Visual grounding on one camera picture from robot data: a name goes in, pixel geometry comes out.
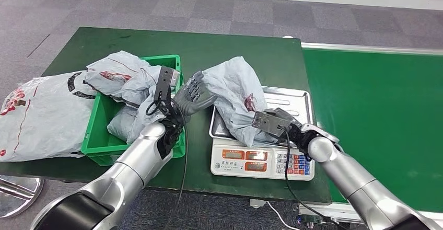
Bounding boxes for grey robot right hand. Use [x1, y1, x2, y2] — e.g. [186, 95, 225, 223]
[264, 108, 302, 134]

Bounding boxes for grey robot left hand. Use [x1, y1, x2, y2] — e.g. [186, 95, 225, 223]
[173, 71, 219, 117]

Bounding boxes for grey parcel with red print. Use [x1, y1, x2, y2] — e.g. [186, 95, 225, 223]
[202, 55, 279, 148]
[84, 51, 181, 110]
[106, 103, 167, 145]

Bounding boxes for green conveyor belt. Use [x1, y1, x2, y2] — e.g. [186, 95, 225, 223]
[301, 48, 443, 212]

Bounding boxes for steel scale tray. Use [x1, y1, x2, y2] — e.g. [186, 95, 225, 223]
[208, 86, 315, 148]

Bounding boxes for white electronic scale body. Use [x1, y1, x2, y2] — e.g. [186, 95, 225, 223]
[210, 139, 316, 182]

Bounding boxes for green plastic crate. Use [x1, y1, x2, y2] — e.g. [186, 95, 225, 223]
[80, 54, 186, 167]

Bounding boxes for green circuit board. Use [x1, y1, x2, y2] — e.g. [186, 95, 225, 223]
[297, 214, 331, 227]

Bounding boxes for large white printed bag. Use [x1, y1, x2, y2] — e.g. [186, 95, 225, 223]
[0, 70, 99, 163]

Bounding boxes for chrome chair base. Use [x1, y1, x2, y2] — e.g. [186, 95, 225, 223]
[0, 176, 45, 220]

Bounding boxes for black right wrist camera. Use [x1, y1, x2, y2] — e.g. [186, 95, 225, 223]
[251, 111, 292, 136]

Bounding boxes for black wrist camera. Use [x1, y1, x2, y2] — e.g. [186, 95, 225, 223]
[152, 65, 180, 116]
[251, 111, 292, 136]

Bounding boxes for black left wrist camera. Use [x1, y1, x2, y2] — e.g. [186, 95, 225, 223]
[152, 65, 180, 116]

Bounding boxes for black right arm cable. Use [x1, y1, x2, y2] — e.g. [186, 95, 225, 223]
[278, 126, 342, 227]

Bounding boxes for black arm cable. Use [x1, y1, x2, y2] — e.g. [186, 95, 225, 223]
[278, 126, 342, 227]
[145, 97, 189, 230]

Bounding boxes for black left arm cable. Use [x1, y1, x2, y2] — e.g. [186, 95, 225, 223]
[145, 97, 189, 230]

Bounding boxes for aluminium conveyor side rail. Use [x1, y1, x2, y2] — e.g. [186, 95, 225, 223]
[297, 202, 443, 230]
[301, 42, 443, 55]

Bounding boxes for white power cable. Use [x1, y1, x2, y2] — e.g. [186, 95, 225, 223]
[266, 200, 295, 230]

